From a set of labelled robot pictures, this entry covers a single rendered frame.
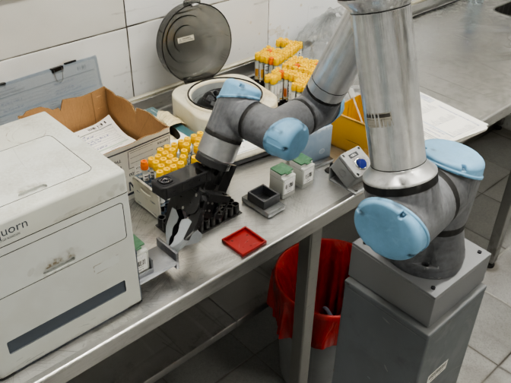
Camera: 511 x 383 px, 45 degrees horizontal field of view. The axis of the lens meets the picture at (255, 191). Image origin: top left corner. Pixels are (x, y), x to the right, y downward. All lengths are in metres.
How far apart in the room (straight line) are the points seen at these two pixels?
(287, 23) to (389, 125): 1.24
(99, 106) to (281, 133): 0.70
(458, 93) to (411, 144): 1.12
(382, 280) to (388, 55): 0.47
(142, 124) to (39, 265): 0.62
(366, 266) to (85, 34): 0.92
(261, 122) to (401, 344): 0.50
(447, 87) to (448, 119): 0.25
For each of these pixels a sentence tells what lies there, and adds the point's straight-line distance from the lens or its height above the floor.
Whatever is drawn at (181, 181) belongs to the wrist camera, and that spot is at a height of 1.08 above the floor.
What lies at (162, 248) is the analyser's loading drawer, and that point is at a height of 0.92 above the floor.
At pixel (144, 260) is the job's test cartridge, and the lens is 1.18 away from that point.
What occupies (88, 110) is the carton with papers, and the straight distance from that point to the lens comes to 1.65.
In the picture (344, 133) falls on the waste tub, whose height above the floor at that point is 0.93.
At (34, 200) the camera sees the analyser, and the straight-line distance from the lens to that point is 0.98.
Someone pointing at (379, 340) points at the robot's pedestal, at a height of 0.78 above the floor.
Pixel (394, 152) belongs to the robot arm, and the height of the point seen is 1.24.
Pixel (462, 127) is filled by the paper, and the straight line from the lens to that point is 1.82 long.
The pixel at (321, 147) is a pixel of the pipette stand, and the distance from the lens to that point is 1.57.
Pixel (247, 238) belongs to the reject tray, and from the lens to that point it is 1.33.
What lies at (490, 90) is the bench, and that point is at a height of 0.87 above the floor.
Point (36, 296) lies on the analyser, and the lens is 1.06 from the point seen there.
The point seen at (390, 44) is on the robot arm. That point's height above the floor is 1.40.
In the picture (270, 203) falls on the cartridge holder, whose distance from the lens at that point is 1.39.
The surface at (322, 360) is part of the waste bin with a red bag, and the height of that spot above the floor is 0.23.
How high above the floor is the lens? 1.72
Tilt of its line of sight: 35 degrees down
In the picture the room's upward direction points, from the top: 1 degrees clockwise
